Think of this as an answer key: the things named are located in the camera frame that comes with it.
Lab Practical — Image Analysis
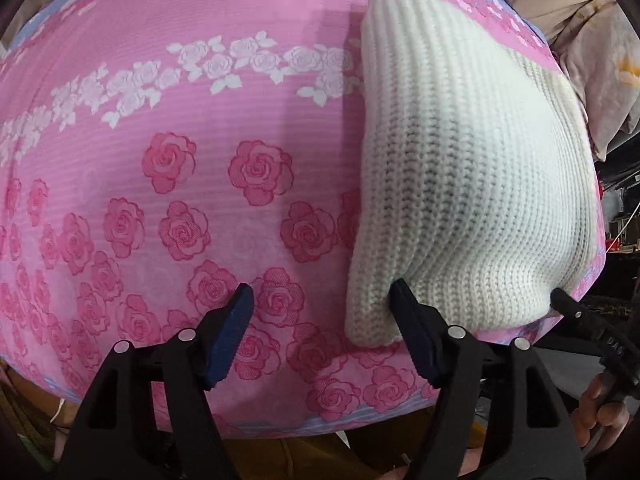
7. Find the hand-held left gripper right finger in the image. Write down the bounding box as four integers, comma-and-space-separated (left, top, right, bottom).
389, 280, 587, 480

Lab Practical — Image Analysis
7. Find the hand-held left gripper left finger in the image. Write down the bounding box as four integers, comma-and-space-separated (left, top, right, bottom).
56, 282, 255, 480

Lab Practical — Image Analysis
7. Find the white red black knit sweater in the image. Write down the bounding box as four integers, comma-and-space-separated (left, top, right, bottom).
344, 0, 601, 348

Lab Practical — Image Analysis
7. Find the pink floral blanket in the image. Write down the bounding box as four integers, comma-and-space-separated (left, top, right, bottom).
0, 0, 608, 442

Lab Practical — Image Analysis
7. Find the beige draped cloth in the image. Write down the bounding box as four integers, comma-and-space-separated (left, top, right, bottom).
470, 0, 640, 163

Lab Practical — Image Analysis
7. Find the person's right hand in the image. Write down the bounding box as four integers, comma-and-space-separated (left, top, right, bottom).
571, 374, 633, 450

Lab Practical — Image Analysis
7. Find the white cable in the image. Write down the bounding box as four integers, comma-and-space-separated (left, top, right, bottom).
49, 396, 69, 427

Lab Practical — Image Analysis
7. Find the dark cluttered shelf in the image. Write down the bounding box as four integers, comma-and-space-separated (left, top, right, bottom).
594, 152, 640, 313

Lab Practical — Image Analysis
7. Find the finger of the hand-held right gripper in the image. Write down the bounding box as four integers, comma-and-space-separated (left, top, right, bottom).
549, 290, 608, 333

